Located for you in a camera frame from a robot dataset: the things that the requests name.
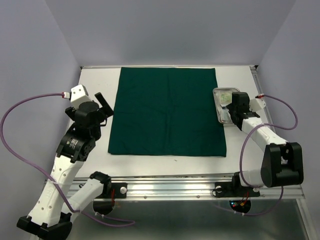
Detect green printed gauze packet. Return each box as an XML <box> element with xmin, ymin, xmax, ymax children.
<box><xmin>219</xmin><ymin>91</ymin><xmax>232</xmax><ymax>105</ymax></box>

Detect stainless steel instrument tray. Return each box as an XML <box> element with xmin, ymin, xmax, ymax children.
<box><xmin>212</xmin><ymin>87</ymin><xmax>240</xmax><ymax>125</ymax></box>

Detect green surgical drape cloth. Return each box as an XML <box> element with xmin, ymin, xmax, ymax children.
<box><xmin>108</xmin><ymin>67</ymin><xmax>227</xmax><ymax>157</ymax></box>

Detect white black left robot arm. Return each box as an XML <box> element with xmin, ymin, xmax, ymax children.
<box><xmin>17</xmin><ymin>92</ymin><xmax>114</xmax><ymax>240</ymax></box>

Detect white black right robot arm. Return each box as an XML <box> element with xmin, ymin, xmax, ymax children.
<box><xmin>226</xmin><ymin>92</ymin><xmax>304</xmax><ymax>195</ymax></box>

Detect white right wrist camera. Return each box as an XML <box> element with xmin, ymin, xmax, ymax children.
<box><xmin>249</xmin><ymin>98</ymin><xmax>266</xmax><ymax>112</ymax></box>

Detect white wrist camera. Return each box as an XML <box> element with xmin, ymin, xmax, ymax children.
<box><xmin>70</xmin><ymin>84</ymin><xmax>91</xmax><ymax>109</ymax></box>
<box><xmin>249</xmin><ymin>98</ymin><xmax>266</xmax><ymax>112</ymax></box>

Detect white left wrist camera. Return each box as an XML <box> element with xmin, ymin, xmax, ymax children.
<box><xmin>70</xmin><ymin>84</ymin><xmax>91</xmax><ymax>109</ymax></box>

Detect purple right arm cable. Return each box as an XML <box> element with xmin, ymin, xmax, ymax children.
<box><xmin>214</xmin><ymin>94</ymin><xmax>299</xmax><ymax>217</ymax></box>

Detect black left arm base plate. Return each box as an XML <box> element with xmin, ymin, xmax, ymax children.
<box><xmin>96</xmin><ymin>182</ymin><xmax>128</xmax><ymax>200</ymax></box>

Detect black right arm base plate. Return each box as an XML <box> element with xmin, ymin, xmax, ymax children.
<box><xmin>212</xmin><ymin>181</ymin><xmax>261</xmax><ymax>198</ymax></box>

